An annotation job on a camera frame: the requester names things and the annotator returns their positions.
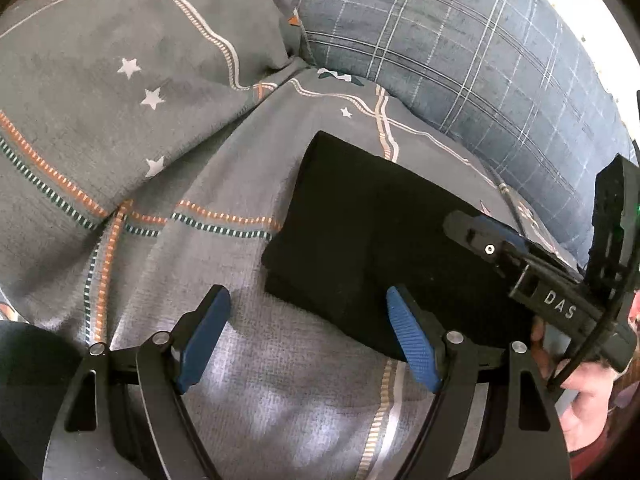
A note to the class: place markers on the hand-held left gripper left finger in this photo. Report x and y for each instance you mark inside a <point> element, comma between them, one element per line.
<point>202,340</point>

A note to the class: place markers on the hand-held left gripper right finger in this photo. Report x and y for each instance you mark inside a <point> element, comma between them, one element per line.
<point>412,342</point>

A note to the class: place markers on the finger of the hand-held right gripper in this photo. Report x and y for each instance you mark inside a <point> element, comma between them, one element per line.
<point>545,255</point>
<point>487,247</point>

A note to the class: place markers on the black pants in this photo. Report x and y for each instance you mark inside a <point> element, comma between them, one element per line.
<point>380,240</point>

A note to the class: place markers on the person's right hand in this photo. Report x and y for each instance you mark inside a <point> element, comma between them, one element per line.
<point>590,405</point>

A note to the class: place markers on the grey star striped quilt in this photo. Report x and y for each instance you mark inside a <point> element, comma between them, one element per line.
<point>190,170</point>

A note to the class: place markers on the blue plaid pillow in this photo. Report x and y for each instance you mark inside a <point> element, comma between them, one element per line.
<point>450,55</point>

